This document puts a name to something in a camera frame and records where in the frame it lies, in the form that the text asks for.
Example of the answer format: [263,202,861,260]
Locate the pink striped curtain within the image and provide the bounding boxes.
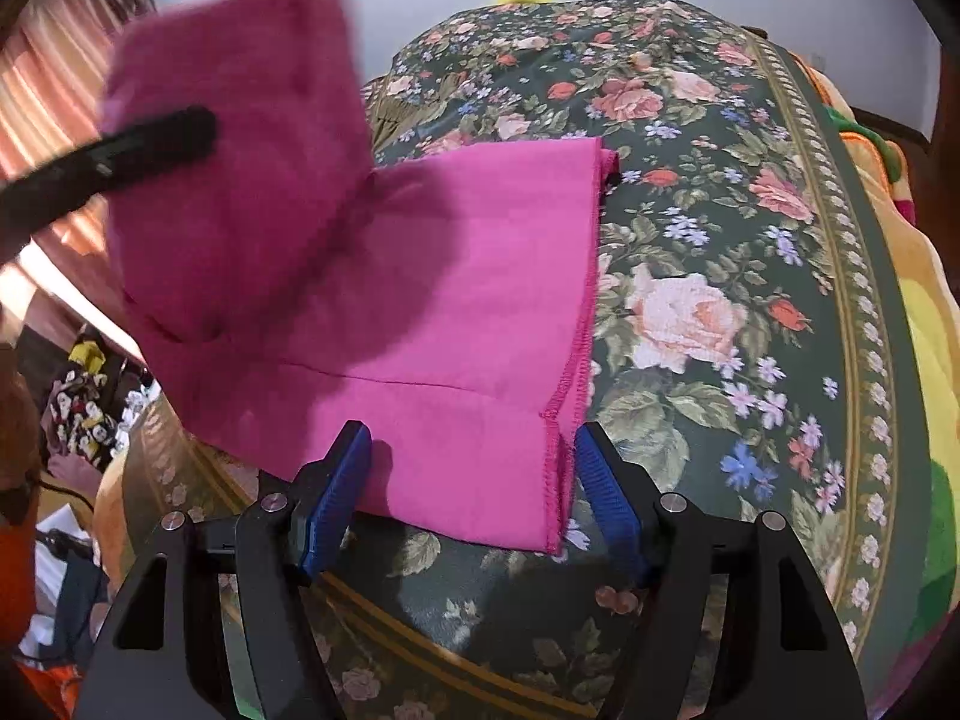
[2,0,155,327]

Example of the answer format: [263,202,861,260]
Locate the orange yellow fleece blanket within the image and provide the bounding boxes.
[796,59,958,713]

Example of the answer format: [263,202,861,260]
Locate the dark floral bedspread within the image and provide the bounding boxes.
[128,0,929,718]

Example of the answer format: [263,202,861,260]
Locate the magenta pink pants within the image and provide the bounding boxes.
[103,0,617,553]

